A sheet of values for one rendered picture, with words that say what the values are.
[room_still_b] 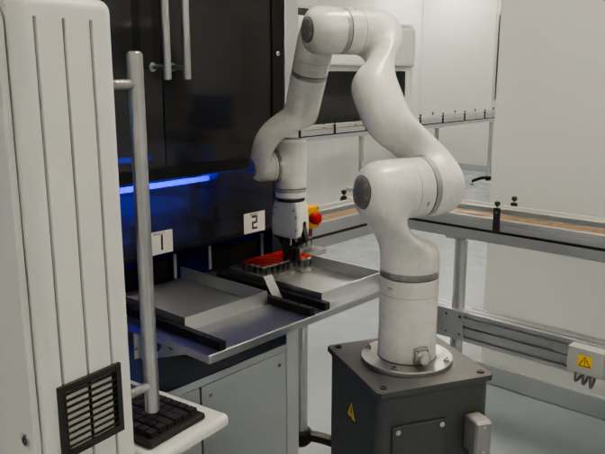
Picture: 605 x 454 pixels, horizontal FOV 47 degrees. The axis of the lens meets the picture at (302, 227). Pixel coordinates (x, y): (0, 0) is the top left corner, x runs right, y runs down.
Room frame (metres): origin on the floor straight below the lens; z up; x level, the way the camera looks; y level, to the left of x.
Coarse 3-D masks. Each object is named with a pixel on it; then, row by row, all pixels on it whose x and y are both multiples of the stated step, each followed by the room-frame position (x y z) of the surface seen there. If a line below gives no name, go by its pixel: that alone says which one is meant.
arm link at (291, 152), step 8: (280, 144) 1.82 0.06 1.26; (288, 144) 1.82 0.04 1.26; (296, 144) 1.82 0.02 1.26; (304, 144) 1.84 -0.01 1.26; (280, 152) 1.82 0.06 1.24; (288, 152) 1.82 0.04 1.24; (296, 152) 1.82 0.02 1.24; (304, 152) 1.84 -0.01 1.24; (280, 160) 1.81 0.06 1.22; (288, 160) 1.81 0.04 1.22; (296, 160) 1.82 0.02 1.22; (304, 160) 1.84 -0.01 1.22; (280, 168) 1.80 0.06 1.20; (288, 168) 1.81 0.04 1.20; (296, 168) 1.82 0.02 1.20; (304, 168) 1.84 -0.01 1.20; (280, 176) 1.81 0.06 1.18; (288, 176) 1.81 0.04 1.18; (296, 176) 1.82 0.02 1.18; (304, 176) 1.84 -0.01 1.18; (280, 184) 1.82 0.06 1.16; (288, 184) 1.82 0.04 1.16; (296, 184) 1.82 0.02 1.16; (304, 184) 1.84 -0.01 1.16
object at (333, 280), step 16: (240, 272) 1.85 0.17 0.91; (320, 272) 1.95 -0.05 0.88; (336, 272) 1.95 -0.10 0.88; (352, 272) 1.91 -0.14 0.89; (368, 272) 1.87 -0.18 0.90; (288, 288) 1.73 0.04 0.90; (304, 288) 1.69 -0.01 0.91; (320, 288) 1.79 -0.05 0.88; (336, 288) 1.69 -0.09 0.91; (352, 288) 1.74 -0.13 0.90; (368, 288) 1.80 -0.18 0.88
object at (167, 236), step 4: (152, 232) 1.73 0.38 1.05; (156, 232) 1.74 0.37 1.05; (160, 232) 1.75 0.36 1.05; (164, 232) 1.76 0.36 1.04; (168, 232) 1.77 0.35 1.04; (152, 236) 1.73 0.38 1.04; (156, 236) 1.74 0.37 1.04; (160, 236) 1.75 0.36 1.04; (164, 236) 1.76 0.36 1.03; (168, 236) 1.77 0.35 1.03; (172, 236) 1.78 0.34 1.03; (152, 240) 1.73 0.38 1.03; (156, 240) 1.74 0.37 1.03; (160, 240) 1.75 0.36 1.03; (164, 240) 1.76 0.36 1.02; (168, 240) 1.77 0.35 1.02; (172, 240) 1.78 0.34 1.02; (152, 244) 1.73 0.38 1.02; (156, 244) 1.74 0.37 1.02; (160, 244) 1.75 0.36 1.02; (164, 244) 1.76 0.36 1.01; (168, 244) 1.77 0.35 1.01; (172, 244) 1.77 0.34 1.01; (152, 248) 1.73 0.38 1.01; (156, 248) 1.74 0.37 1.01; (160, 248) 1.75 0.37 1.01; (164, 248) 1.76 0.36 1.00; (168, 248) 1.77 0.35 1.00; (172, 248) 1.77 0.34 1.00; (152, 252) 1.73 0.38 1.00; (156, 252) 1.74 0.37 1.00; (160, 252) 1.75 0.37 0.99; (164, 252) 1.75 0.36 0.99
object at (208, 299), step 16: (192, 272) 1.86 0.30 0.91; (160, 288) 1.79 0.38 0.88; (176, 288) 1.79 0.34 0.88; (192, 288) 1.79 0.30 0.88; (208, 288) 1.79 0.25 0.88; (224, 288) 1.77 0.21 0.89; (240, 288) 1.73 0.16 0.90; (256, 288) 1.69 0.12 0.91; (160, 304) 1.66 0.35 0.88; (176, 304) 1.66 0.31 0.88; (192, 304) 1.66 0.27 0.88; (208, 304) 1.66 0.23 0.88; (224, 304) 1.56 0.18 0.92; (240, 304) 1.60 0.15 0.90; (256, 304) 1.64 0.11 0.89; (176, 320) 1.49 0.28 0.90; (192, 320) 1.49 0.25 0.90; (208, 320) 1.53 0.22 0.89
